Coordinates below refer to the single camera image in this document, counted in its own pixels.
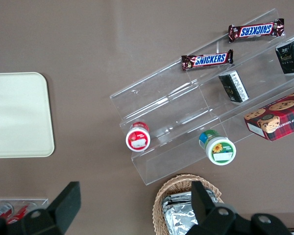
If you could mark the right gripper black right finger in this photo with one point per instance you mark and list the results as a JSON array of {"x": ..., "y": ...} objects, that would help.
[{"x": 203, "y": 208}]

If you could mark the Snickers chocolate bar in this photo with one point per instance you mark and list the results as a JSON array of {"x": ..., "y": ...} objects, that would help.
[
  {"x": 208, "y": 60},
  {"x": 256, "y": 30}
]

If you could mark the light tan wicker basket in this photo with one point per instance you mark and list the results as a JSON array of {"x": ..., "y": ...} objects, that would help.
[{"x": 159, "y": 203}]

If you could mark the cream plastic tray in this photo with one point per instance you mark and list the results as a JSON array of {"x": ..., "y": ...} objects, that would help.
[{"x": 19, "y": 115}]

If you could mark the red label white-lid cup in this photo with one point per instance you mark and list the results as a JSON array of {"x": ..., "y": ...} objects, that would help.
[{"x": 138, "y": 140}]

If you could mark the small black tea box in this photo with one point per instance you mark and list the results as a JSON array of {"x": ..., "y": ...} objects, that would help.
[
  {"x": 290, "y": 57},
  {"x": 234, "y": 86}
]

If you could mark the red cola bottle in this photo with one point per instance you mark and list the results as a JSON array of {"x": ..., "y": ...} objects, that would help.
[
  {"x": 0, "y": 211},
  {"x": 16, "y": 213}
]

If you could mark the clear acrylic bottle rack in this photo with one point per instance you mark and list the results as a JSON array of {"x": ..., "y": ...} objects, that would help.
[{"x": 19, "y": 201}]

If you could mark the silver foil container stack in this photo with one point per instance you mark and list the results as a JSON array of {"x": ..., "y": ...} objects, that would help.
[{"x": 178, "y": 218}]

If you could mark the green label white-lid cup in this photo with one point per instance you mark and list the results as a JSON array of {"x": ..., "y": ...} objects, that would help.
[{"x": 220, "y": 151}]

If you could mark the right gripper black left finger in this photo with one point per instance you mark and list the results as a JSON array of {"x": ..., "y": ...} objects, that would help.
[{"x": 61, "y": 208}]

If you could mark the clear acrylic stepped stand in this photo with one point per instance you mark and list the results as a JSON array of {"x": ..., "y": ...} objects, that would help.
[{"x": 161, "y": 102}]

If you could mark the red tartan cookie box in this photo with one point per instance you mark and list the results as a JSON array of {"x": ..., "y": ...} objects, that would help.
[{"x": 279, "y": 117}]

